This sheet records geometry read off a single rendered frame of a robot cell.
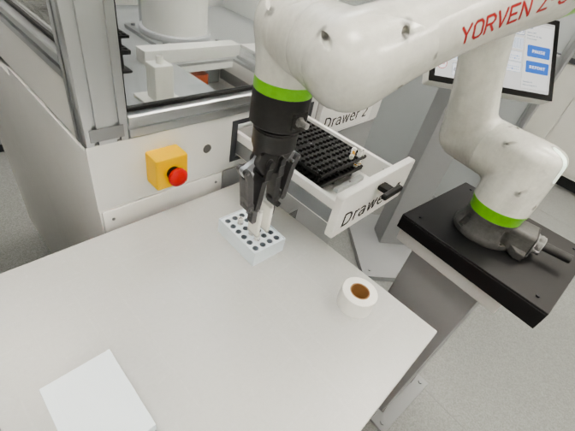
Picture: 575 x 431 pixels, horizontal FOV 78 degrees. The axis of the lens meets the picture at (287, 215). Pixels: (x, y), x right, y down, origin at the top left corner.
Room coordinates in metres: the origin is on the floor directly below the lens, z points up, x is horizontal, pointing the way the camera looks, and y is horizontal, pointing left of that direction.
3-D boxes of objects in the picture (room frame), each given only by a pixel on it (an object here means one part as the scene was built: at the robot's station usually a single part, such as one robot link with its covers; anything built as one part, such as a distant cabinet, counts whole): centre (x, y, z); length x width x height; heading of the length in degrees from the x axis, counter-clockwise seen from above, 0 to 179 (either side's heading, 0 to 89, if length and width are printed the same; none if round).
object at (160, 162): (0.59, 0.26, 0.88); 0.07 x 0.05 x 0.07; 144
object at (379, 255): (1.53, -0.61, 0.51); 0.50 x 0.45 x 1.02; 12
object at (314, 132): (0.80, -0.01, 0.87); 0.22 x 0.18 x 0.06; 54
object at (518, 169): (0.76, -0.48, 0.96); 0.16 x 0.13 x 0.19; 36
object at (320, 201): (0.80, -0.01, 0.86); 0.40 x 0.26 x 0.06; 54
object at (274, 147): (0.53, 0.05, 1.01); 0.08 x 0.07 x 0.09; 141
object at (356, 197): (0.68, -0.18, 0.87); 0.29 x 0.02 x 0.11; 144
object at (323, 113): (1.12, -0.11, 0.87); 0.29 x 0.02 x 0.11; 144
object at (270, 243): (0.56, 0.07, 0.78); 0.12 x 0.08 x 0.04; 52
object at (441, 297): (0.75, -0.49, 0.38); 0.30 x 0.30 x 0.76; 49
